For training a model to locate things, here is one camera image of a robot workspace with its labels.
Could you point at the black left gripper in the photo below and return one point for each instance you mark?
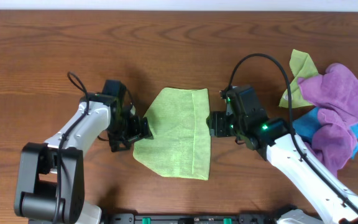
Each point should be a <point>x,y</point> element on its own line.
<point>137,129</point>

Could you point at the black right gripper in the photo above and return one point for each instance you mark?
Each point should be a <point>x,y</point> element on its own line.
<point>219,124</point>

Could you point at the light green cloth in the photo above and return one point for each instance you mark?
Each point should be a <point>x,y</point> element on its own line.
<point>181,143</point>

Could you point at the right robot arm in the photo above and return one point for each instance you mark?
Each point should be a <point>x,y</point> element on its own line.
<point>276,142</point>

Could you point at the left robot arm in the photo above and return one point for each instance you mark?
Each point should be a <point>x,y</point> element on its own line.
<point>50,185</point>

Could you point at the blue cloth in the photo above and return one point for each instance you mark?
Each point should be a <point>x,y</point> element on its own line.
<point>308,124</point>

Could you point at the olive green cloth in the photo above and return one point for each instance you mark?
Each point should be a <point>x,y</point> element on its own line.
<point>302,67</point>

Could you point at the purple cloth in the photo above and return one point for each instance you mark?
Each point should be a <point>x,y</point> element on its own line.
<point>336,95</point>

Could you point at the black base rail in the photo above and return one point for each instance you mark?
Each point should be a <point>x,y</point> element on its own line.
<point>289,214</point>

